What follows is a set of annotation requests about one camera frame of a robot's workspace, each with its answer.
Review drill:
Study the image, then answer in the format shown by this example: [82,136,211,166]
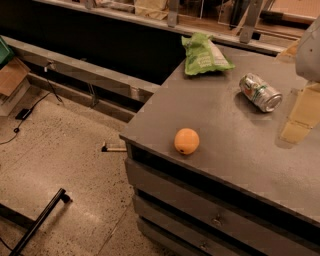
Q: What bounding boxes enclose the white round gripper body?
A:
[296,16,320,82]

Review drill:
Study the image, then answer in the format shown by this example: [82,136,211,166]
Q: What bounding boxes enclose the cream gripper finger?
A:
[276,40,299,63]
[280,81,320,144]

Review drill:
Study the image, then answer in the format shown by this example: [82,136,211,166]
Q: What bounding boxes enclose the silver green 7up can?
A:
[239,73,283,113]

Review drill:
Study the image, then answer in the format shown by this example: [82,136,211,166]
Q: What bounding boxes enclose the green chip bag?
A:
[181,33,235,76]

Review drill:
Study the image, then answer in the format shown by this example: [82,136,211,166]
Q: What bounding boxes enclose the grey drawer cabinet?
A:
[120,47,320,256]

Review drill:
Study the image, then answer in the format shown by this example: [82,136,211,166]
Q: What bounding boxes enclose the orange fruit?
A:
[174,128,200,155]

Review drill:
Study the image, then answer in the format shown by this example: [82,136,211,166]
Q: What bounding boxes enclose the small wooden stick on floor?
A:
[101,142,127,152]

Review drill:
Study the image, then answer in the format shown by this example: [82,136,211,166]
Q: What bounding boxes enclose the cardboard box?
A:
[0,57,30,116]

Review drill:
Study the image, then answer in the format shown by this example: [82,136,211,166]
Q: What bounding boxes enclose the green bin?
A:
[0,36,14,66]

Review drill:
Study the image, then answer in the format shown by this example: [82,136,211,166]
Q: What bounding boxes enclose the black metal floor bar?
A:
[0,188,72,256]

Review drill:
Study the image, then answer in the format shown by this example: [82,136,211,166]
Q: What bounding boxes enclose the grey metal bracket right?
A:
[239,0,263,44]

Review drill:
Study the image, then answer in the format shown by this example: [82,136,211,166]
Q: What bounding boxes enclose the grey metal bracket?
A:
[239,0,263,44]
[167,0,179,28]

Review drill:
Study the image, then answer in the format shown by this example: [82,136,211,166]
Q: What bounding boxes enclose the grey low shelf rail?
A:
[3,36,160,122]

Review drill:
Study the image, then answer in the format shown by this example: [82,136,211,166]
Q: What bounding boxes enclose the black power adapter with cable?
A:
[0,79,63,145]

